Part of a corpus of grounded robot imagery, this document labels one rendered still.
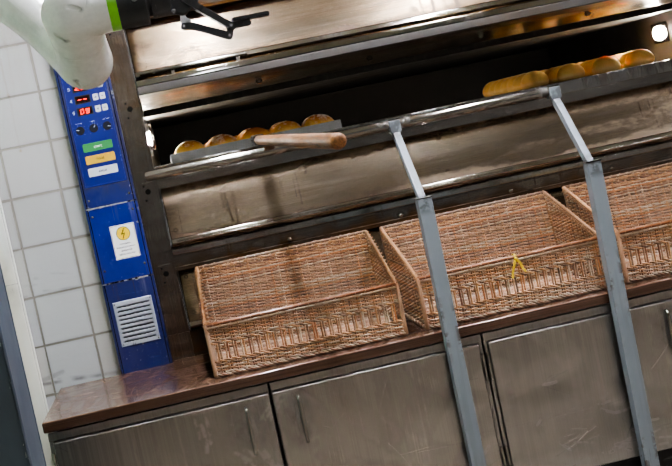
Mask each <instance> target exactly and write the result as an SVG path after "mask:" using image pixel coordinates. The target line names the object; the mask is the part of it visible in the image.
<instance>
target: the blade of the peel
mask: <svg viewBox="0 0 672 466"><path fill-rule="evenodd" d="M339 128H342V124H341V119H339V120H334V121H329V122H325V123H320V124H315V125H310V126H306V127H301V128H296V129H291V130H286V131H282V132H277V133H272V134H267V135H278V134H307V133H320V132H325V131H330V130H334V129H339ZM249 147H253V145H252V141H251V138H248V139H243V140H239V141H234V142H229V143H224V144H219V145H215V146H210V147H205V148H200V149H196V150H191V151H186V152H181V153H176V154H172V155H170V160H171V163H172V164H173V163H177V162H182V161H187V160H192V159H196V158H201V157H206V156H211V155H215V154H220V153H225V152H230V151H234V150H239V149H244V148H249Z"/></svg>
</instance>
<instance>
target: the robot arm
mask: <svg viewBox="0 0 672 466"><path fill-rule="evenodd" d="M191 9H193V10H195V11H196V12H198V13H201V14H202V15H204V16H206V17H208V18H210V19H211V20H213V21H215V22H217V23H219V24H220V25H222V26H224V27H226V28H227V31H224V30H221V29H217V28H214V27H210V26H206V25H203V24H199V23H195V22H192V20H191V19H189V18H187V17H186V15H187V14H188V13H189V12H190V10H191ZM172 15H179V16H180V18H181V30H183V31H186V30H195V31H199V32H202V33H206V34H210V35H213V36H217V37H221V38H224V39H228V40H231V39H232V37H233V32H234V29H236V28H241V27H246V26H249V25H251V20H252V19H257V18H262V17H267V16H269V11H264V12H258V13H253V14H248V15H243V16H238V17H233V18H232V19H231V21H232V22H231V21H229V20H228V19H226V18H224V17H222V16H220V15H219V14H217V13H215V12H213V11H211V10H210V9H208V8H206V7H204V6H203V5H201V4H200V3H198V0H0V22H1V23H3V24H4V25H5V26H7V27H8V28H10V29H11V30H12V31H14V32H15V33H16V34H17V35H19V36H20V37H21V38H22V39H24V40H25V41H26V42H27V43H28V44H29V45H30V46H32V47H33V48H34V49H35V50H36V51H37V52H38V53H39V54H40V55H41V56H42V57H43V58H44V59H45V60H46V61H47V62H48V63H49V64H50V65H51V66H52V67H53V68H54V69H55V71H56V72H57V73H58V74H59V75H60V76H61V77H62V79H63V80H64V81H65V82H66V83H67V84H69V85H70V86H72V87H75V88H78V89H83V90H87V89H93V88H96V87H98V86H100V85H102V84H103V83H104V82H105V81H106V80H107V79H108V77H109V76H110V74H111V72H112V68H113V56H112V52H111V50H110V47H109V45H108V42H107V39H106V36H105V34H106V33H110V32H114V31H120V30H125V29H130V28H135V27H140V26H145V25H150V24H151V20H150V16H153V18H154V19H157V18H162V17H167V16H172Z"/></svg>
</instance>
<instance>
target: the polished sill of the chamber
mask: <svg viewBox="0 0 672 466"><path fill-rule="evenodd" d="M671 71H672V59H668V60H663V61H658V62H653V63H649V64H644V65H639V66H634V67H630V68H625V69H620V70H615V71H610V72H606V73H601V74H596V75H591V76H587V77H582V78H577V79H572V80H568V81H563V82H558V83H553V84H549V85H544V86H539V87H534V88H530V89H525V90H520V91H515V92H511V93H506V94H501V95H496V96H491V97H487V98H482V99H477V100H472V101H468V102H463V103H458V104H453V105H449V106H444V107H439V108H434V109H430V110H425V111H420V112H415V113H411V114H406V115H401V116H396V117H391V118H387V119H382V120H377V121H372V122H368V123H363V124H358V125H353V126H349V127H344V128H339V129H334V130H330V131H325V132H320V133H330V132H334V131H339V130H344V129H349V128H353V127H358V126H363V125H368V124H372V123H377V122H382V121H387V120H391V119H396V118H401V117H406V116H411V115H415V114H420V113H425V112H430V111H434V110H439V109H444V108H449V107H453V106H458V105H463V104H468V103H472V102H477V101H482V100H487V99H491V98H496V97H501V96H506V95H510V94H515V93H520V92H525V91H529V90H534V89H539V88H544V87H548V86H553V85H560V87H561V93H563V94H567V93H571V92H576V91H581V90H586V89H590V88H595V87H600V86H604V85H609V84H614V83H619V82H623V81H628V80H633V79H638V78H642V77H647V76H652V75H657V74H661V73H666V72H671ZM263 146H268V145H259V146H253V147H249V148H244V149H239V150H234V151H230V152H225V153H220V154H215V155H211V156H206V157H201V158H196V159H192V160H187V161H182V162H177V163H173V164H168V165H163V166H158V167H154V169H158V168H163V167H168V166H173V165H177V164H182V163H187V162H192V161H196V160H201V159H206V158H211V157H216V156H220V155H225V154H230V153H235V152H239V151H244V150H249V149H254V148H258V147H263Z"/></svg>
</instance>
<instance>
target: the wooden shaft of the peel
mask: <svg viewBox="0 0 672 466"><path fill-rule="evenodd" d="M254 142H255V143H256V144H257V145H269V146H285V147H302V148H318V149H334V150H340V149H342V148H344V147H345V145H346V143H347V139H346V137H345V135H344V134H342V133H339V132H337V133H307V134H278V135H257V136H256V137H255V138H254Z"/></svg>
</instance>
